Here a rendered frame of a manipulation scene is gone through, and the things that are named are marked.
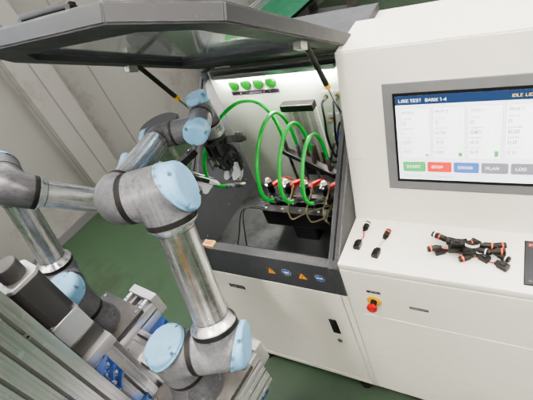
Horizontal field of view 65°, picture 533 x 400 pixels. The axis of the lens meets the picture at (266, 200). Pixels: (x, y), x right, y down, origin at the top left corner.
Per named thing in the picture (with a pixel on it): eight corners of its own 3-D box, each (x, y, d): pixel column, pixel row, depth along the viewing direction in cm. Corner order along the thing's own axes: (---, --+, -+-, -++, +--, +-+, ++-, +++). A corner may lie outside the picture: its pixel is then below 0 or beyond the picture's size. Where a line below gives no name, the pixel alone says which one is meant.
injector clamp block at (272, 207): (273, 234, 182) (261, 209, 173) (281, 217, 188) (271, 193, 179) (347, 244, 165) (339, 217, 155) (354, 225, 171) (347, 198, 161)
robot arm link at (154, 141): (88, 244, 93) (155, 152, 134) (132, 234, 90) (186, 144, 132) (60, 201, 87) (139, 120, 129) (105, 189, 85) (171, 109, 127)
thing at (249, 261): (205, 268, 186) (190, 245, 176) (211, 261, 188) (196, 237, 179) (337, 294, 154) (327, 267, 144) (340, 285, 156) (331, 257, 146)
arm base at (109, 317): (97, 351, 138) (78, 336, 132) (73, 335, 147) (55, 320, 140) (128, 313, 146) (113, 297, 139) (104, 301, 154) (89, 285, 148)
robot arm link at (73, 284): (72, 332, 134) (45, 308, 125) (63, 308, 144) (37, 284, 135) (105, 306, 137) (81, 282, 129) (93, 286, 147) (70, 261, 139)
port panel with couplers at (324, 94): (331, 152, 175) (313, 86, 156) (334, 148, 177) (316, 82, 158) (362, 153, 168) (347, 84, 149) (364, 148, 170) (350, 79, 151)
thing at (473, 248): (425, 261, 129) (423, 250, 126) (431, 236, 136) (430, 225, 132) (510, 273, 118) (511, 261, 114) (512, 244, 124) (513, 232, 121)
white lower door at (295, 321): (254, 347, 228) (202, 270, 186) (255, 344, 230) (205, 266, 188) (370, 382, 195) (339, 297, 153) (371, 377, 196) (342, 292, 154)
